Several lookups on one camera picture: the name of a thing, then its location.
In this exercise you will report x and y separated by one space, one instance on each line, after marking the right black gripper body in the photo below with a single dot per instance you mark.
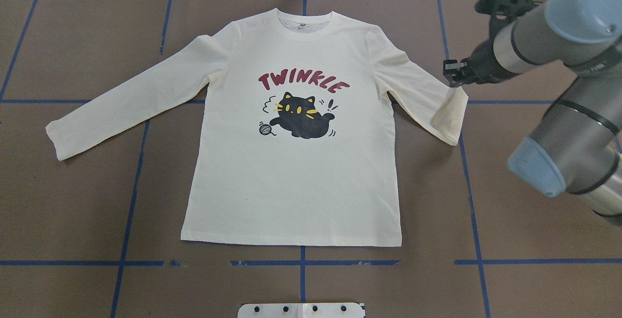
482 63

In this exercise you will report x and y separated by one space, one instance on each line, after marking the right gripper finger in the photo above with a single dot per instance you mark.
453 65
457 80

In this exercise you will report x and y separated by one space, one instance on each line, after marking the cream long-sleeve cat shirt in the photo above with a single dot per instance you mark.
297 146

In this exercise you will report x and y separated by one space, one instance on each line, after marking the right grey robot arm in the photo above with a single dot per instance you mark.
569 151

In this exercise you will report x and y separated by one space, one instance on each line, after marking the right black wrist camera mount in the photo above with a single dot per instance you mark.
503 12

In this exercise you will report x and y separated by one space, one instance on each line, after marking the white metal base plate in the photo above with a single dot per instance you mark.
303 310

